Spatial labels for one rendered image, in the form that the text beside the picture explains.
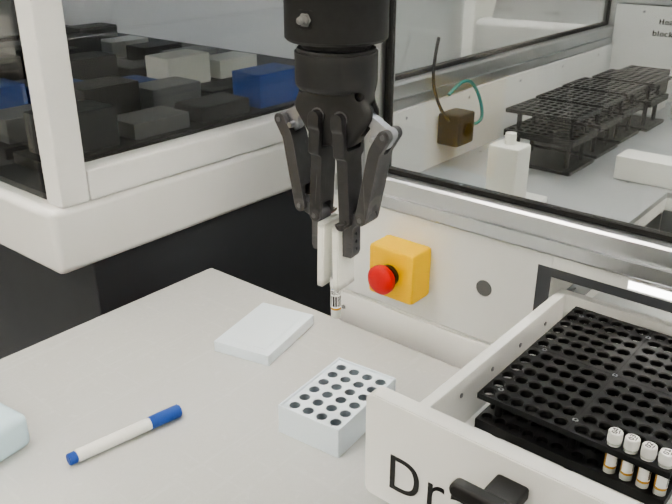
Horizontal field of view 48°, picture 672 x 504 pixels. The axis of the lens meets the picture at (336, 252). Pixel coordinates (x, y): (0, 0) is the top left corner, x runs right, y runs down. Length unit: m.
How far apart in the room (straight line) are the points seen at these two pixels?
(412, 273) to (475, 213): 0.11
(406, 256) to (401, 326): 0.15
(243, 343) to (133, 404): 0.17
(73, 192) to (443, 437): 0.75
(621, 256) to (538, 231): 0.10
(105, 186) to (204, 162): 0.20
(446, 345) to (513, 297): 0.14
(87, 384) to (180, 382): 0.12
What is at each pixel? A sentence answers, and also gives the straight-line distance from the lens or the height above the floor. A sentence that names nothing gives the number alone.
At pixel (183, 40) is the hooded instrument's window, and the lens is 1.31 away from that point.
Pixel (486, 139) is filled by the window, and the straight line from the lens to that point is 0.94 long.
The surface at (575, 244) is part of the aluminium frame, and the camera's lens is 0.90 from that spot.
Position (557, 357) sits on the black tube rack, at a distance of 0.80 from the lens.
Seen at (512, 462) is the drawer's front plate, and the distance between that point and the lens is 0.61.
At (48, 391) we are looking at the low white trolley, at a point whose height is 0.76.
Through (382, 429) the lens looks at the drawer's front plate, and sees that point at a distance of 0.68.
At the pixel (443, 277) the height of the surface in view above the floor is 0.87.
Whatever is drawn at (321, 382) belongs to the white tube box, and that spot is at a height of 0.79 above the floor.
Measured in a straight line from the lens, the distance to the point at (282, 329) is 1.07.
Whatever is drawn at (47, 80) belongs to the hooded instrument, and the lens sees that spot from 1.15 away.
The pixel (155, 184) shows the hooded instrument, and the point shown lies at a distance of 1.29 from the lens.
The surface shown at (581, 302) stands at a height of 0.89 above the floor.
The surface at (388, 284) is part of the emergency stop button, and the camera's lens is 0.97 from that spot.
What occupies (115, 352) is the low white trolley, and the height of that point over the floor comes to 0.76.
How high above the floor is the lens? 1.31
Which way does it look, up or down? 24 degrees down
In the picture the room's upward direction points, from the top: straight up
